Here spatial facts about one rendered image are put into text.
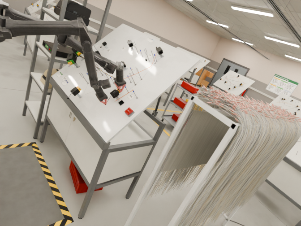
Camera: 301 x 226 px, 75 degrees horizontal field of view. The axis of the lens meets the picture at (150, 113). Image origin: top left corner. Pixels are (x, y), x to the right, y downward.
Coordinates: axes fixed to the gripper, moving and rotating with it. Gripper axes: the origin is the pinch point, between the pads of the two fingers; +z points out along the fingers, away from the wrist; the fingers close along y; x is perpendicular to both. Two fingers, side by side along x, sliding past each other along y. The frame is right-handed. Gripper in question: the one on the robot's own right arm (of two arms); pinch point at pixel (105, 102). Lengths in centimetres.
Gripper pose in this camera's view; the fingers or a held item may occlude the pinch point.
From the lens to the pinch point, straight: 162.2
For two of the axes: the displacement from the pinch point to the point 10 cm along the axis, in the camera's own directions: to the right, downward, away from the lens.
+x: -8.2, 5.1, -2.6
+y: -5.5, -5.7, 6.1
